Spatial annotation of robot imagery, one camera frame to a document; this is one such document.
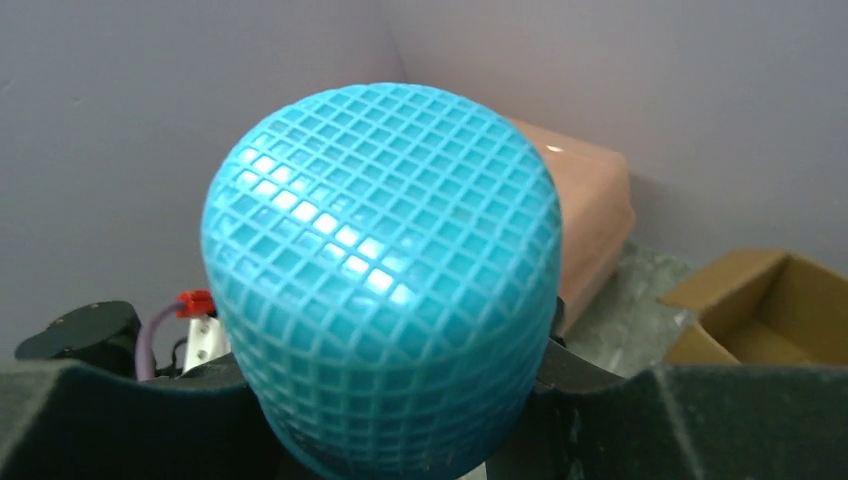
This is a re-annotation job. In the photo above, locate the blue toy microphone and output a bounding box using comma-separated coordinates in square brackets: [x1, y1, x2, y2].
[200, 83, 563, 479]

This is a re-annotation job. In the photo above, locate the orange plastic storage box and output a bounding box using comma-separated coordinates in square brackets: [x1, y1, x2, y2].
[512, 119, 636, 336]

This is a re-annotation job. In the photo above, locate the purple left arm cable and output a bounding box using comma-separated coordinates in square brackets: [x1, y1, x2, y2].
[134, 301, 183, 384]

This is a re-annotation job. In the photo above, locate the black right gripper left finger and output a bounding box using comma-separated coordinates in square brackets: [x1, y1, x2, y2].
[1, 355, 299, 479]

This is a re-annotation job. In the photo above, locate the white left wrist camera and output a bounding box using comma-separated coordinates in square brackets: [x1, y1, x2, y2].
[176, 290, 231, 373]

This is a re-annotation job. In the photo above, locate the brown cardboard box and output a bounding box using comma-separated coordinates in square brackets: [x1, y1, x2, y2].
[660, 249, 847, 366]

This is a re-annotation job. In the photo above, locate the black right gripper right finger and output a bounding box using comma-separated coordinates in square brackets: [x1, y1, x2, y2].
[486, 341, 847, 479]

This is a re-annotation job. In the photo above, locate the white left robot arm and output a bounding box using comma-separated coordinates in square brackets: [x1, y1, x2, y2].
[14, 300, 141, 379]

